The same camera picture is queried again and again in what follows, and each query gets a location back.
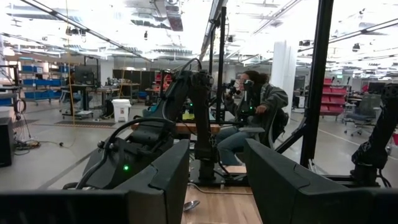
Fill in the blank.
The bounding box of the white trash bin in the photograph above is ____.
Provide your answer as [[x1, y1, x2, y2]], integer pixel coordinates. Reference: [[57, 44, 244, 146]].
[[111, 98, 132, 123]]

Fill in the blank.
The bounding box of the white column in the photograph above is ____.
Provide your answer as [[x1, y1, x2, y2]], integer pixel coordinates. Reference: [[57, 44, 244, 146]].
[[269, 40, 299, 116]]

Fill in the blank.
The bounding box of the black equipment case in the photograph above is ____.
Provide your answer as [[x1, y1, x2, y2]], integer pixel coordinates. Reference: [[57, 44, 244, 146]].
[[0, 117, 14, 168]]

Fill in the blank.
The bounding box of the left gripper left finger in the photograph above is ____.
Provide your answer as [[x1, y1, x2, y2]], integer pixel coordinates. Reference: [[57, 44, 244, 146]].
[[0, 139, 190, 224]]

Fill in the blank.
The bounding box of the grey office chair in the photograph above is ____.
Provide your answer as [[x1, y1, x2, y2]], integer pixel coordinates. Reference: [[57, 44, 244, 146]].
[[343, 92, 382, 137]]

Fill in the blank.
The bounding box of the black monitor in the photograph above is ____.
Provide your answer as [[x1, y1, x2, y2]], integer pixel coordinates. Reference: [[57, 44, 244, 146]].
[[73, 64, 95, 85]]

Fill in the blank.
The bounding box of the red bin shelf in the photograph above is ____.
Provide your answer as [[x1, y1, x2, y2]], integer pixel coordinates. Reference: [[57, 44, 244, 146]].
[[320, 77, 348, 118], [154, 73, 172, 94]]

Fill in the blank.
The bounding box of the black aluminium table frame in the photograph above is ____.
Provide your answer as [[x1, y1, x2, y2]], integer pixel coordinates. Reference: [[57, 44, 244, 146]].
[[275, 0, 383, 189]]

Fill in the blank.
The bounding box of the black spoon teal handle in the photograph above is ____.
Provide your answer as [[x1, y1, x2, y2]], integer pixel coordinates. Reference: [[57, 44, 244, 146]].
[[182, 199, 201, 213]]

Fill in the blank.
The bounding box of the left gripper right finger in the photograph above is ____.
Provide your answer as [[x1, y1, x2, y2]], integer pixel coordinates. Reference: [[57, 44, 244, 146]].
[[244, 139, 398, 224]]

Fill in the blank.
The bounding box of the black jointed stand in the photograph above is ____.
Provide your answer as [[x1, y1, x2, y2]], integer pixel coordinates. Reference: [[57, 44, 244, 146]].
[[351, 82, 398, 188]]

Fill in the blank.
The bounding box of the person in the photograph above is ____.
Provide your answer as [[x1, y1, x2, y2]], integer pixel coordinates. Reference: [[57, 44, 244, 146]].
[[216, 70, 290, 166]]

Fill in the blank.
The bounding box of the black office chair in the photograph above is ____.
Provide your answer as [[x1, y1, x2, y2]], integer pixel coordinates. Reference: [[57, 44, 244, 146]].
[[238, 108, 290, 153]]

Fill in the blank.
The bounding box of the blue bin shelf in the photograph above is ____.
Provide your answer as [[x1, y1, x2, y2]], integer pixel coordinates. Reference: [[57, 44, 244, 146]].
[[20, 63, 73, 105]]

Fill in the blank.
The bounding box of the thin black post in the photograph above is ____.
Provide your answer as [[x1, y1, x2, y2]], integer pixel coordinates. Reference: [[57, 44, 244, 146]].
[[213, 6, 228, 123]]

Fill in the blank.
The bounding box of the wooden workbench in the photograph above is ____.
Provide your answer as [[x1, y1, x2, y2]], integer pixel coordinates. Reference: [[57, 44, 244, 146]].
[[132, 122, 221, 135]]

